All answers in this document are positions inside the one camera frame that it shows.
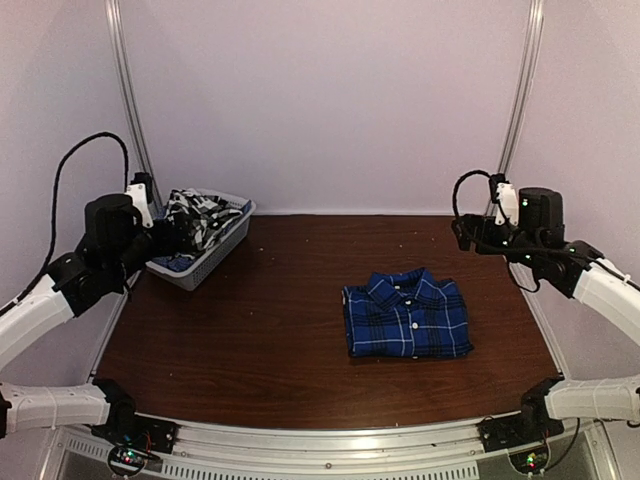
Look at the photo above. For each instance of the right circuit board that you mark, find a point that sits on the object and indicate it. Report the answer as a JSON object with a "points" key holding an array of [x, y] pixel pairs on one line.
{"points": [[530, 462]]}

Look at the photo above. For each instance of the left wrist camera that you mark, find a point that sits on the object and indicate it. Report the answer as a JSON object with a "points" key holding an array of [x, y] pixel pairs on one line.
{"points": [[139, 190]]}

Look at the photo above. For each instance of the front aluminium rail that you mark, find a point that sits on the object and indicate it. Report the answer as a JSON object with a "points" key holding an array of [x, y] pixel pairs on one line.
{"points": [[425, 437]]}

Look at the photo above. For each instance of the grey plastic laundry basket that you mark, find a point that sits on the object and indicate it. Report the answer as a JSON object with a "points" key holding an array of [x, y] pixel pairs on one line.
{"points": [[208, 261]]}

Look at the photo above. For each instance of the left aluminium frame post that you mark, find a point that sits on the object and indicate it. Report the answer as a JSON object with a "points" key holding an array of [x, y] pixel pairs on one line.
{"points": [[119, 47]]}

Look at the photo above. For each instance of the blue plaid long sleeve shirt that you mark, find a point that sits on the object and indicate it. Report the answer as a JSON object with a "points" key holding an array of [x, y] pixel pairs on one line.
{"points": [[406, 315]]}

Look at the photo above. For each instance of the circuit board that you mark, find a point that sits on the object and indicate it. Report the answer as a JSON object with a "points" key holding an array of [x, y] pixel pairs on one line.
{"points": [[530, 462], [125, 461]]}

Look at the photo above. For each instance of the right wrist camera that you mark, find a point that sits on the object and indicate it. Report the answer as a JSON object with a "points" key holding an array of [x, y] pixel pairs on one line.
{"points": [[504, 196]]}

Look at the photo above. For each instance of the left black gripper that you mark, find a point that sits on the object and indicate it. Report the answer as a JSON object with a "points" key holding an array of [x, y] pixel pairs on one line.
{"points": [[167, 245]]}

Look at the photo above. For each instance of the black white checked shirt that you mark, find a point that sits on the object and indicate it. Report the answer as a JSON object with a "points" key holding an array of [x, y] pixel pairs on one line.
{"points": [[199, 220]]}

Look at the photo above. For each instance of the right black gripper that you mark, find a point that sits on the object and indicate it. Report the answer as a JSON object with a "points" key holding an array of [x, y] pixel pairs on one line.
{"points": [[484, 246]]}

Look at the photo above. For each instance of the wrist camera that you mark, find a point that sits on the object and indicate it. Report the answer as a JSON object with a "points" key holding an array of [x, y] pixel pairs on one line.
{"points": [[504, 196], [139, 190]]}

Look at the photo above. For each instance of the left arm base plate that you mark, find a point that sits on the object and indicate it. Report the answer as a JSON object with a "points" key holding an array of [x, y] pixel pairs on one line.
{"points": [[147, 434]]}

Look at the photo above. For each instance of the aluminium frame post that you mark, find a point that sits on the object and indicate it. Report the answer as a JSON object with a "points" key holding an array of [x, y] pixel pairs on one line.
{"points": [[529, 60], [119, 47]]}

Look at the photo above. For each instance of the blue patterned shirt in basket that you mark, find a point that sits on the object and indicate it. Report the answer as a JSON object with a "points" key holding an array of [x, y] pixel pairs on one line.
{"points": [[176, 263]]}

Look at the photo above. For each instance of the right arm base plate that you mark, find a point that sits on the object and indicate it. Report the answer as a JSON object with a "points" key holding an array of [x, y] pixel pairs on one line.
{"points": [[498, 433]]}

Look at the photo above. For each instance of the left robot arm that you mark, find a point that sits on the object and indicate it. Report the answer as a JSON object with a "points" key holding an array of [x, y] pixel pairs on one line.
{"points": [[120, 238]]}

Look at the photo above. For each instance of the right aluminium frame post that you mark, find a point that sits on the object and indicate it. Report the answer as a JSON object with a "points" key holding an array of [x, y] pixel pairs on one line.
{"points": [[529, 60]]}

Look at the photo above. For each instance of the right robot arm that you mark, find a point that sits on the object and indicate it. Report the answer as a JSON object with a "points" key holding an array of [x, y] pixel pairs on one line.
{"points": [[528, 229]]}

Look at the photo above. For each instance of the left circuit board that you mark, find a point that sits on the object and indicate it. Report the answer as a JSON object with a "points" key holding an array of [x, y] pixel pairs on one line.
{"points": [[125, 461]]}

